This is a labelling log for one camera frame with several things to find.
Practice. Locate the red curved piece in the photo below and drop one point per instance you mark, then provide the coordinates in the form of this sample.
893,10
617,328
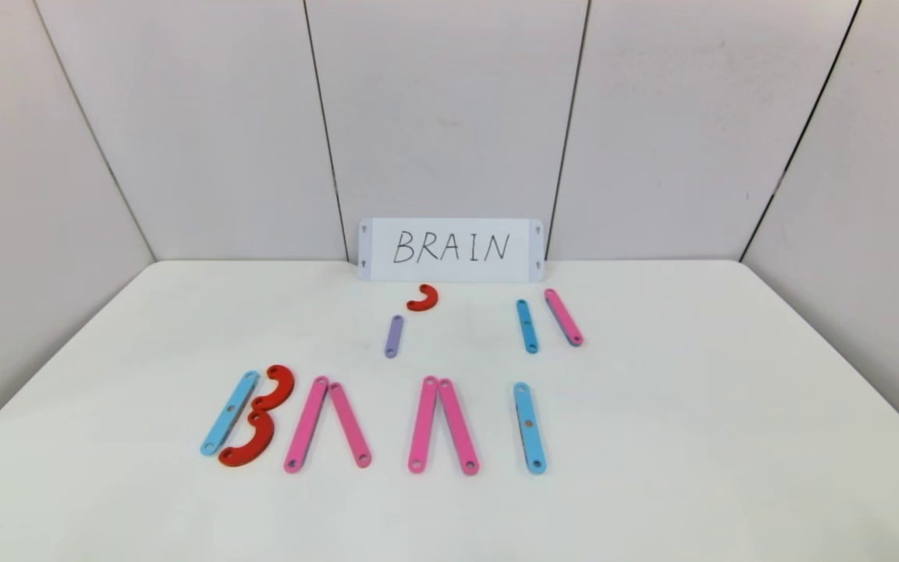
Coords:
432,298
262,443
284,386

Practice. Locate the pink strip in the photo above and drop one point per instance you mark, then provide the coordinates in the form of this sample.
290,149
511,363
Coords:
563,316
307,424
458,426
423,424
350,425

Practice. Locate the white BRAIN word card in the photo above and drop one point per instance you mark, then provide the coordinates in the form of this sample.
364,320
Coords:
449,226

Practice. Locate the short purple strip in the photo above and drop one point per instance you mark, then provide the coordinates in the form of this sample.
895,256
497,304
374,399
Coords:
393,336

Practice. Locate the short blue strip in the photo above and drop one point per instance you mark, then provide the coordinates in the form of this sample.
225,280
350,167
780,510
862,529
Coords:
527,325

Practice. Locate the blue strip with middle hole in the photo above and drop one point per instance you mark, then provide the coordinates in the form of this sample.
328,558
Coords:
530,428

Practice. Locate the long light blue strip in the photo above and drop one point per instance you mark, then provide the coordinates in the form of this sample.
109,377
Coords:
229,412

